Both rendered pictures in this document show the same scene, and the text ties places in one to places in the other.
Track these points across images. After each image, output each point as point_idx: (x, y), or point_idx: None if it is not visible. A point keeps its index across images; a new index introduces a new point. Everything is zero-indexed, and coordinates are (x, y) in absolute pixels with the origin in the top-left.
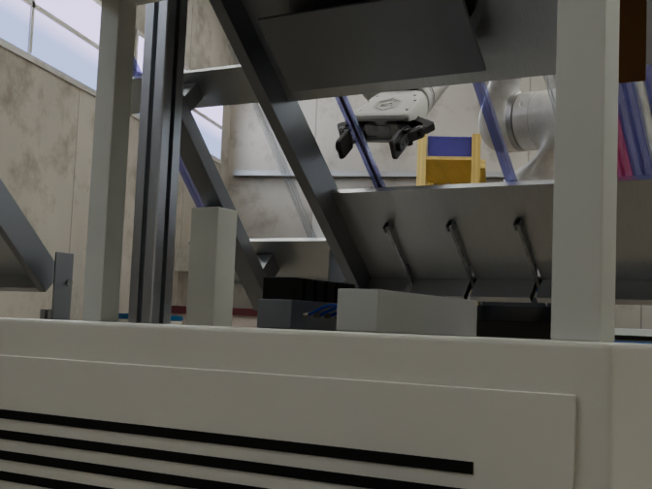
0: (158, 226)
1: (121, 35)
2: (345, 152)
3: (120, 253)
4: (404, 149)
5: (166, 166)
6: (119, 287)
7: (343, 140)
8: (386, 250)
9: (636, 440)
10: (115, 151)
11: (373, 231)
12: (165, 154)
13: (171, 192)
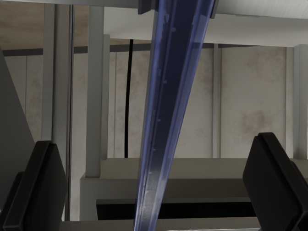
0: (73, 38)
1: (101, 154)
2: (52, 167)
3: (102, 33)
4: (307, 189)
5: (71, 84)
6: (102, 13)
7: (61, 206)
8: None
9: None
10: (102, 90)
11: None
12: (71, 93)
13: (70, 63)
